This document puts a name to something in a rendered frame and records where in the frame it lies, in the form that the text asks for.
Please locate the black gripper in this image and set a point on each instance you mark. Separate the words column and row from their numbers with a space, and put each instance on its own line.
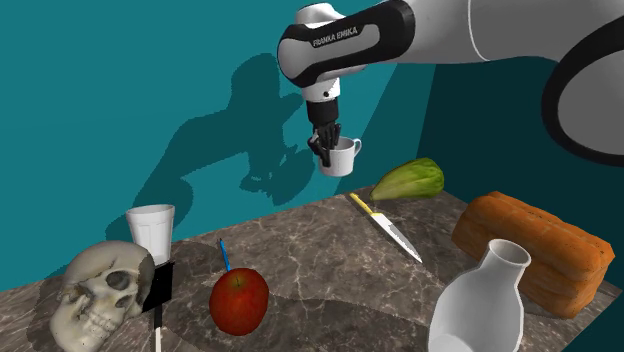
column 322, row 113

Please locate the white mug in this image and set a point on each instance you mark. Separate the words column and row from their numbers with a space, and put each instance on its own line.
column 342, row 161

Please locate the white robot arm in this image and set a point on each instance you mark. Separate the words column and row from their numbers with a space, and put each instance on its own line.
column 438, row 29

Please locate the green lettuce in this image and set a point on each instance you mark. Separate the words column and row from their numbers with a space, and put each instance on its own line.
column 412, row 181

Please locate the blue pen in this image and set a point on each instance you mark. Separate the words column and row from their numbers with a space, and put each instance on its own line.
column 224, row 254

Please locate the red apple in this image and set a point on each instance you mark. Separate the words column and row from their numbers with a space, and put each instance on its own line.
column 239, row 302

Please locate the white ribbed cup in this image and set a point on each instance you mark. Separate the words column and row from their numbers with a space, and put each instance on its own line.
column 152, row 231

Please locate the white vase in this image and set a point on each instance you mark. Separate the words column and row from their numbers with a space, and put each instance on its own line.
column 480, row 307

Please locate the orange-brown bread loaf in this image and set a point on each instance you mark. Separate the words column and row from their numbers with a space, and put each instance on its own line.
column 541, row 244

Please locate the pale skull figure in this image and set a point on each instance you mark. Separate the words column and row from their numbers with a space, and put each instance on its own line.
column 92, row 292

